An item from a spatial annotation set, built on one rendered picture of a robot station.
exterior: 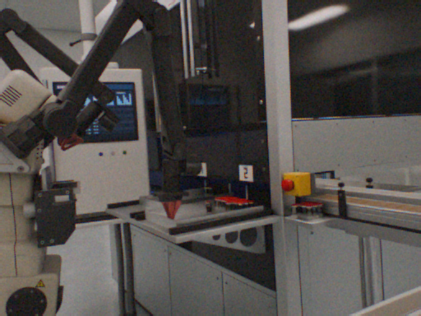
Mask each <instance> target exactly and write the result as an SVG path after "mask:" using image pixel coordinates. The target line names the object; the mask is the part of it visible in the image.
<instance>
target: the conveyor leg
mask: <svg viewBox="0 0 421 316"><path fill-rule="evenodd" d="M345 233H347V234H350V235H355V236H358V237H359V265H360V281H361V298H362V309H366V308H367V307H369V306H370V305H374V304H376V303H379V293H378V284H377V253H376V238H373V237H370V236H366V235H361V234H355V233H351V232H348V231H345Z"/></svg>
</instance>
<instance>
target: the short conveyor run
mask: <svg viewBox="0 0 421 316"><path fill-rule="evenodd" d="M366 182H368V184H366V188H358V187H345V184H344V182H339V183H338V186H337V185H330V184H325V187H318V186H317V192H319V193H328V194H326V195H320V196H316V197H306V199H305V202H306V201H312V202H317V203H322V207H323V216H331V217H335V218H337V224H334V225H328V226H327V227H329V228H332V229H336V230H344V231H348V232H351V233H355V234H361V235H366V236H370V237H373V238H379V239H384V240H389V241H391V242H395V243H401V244H408V245H410V246H414V247H417V248H421V193H407V192H401V191H386V190H378V189H374V187H373V185H371V182H372V178H366Z"/></svg>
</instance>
